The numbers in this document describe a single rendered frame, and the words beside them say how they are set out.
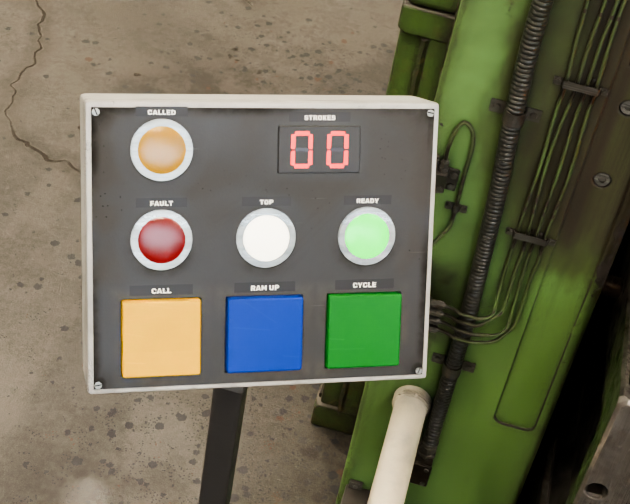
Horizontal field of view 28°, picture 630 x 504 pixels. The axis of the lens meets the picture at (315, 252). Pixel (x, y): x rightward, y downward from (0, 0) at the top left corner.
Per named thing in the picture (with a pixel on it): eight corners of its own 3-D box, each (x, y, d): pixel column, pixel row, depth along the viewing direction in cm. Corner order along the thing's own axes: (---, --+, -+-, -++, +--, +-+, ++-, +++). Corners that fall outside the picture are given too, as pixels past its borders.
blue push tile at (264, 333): (302, 370, 123) (304, 296, 121) (226, 374, 121) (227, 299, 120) (298, 365, 125) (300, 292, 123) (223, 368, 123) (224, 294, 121)
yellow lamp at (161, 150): (178, 184, 116) (181, 147, 113) (131, 171, 116) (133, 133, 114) (189, 165, 118) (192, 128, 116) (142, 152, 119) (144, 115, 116)
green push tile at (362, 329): (399, 366, 125) (402, 293, 124) (327, 369, 124) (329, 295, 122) (394, 361, 127) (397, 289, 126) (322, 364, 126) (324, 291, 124)
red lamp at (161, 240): (178, 273, 118) (181, 239, 115) (131, 260, 118) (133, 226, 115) (188, 253, 120) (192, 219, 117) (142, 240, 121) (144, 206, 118)
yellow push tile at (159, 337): (201, 375, 121) (201, 299, 119) (122, 379, 119) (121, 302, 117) (198, 370, 123) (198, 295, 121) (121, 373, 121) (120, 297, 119)
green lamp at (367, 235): (382, 268, 122) (390, 235, 120) (336, 256, 123) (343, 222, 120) (388, 249, 125) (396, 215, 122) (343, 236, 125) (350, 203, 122)
